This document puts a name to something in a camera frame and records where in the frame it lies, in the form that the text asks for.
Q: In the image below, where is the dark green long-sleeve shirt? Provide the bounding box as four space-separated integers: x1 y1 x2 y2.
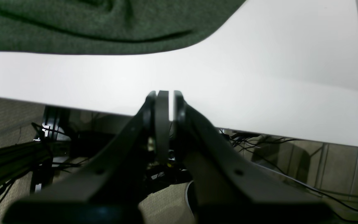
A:
0 0 245 55

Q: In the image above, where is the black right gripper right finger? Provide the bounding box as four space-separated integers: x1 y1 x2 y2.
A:
174 91 334 224

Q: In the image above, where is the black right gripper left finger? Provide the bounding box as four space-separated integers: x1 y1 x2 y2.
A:
4 91 169 224

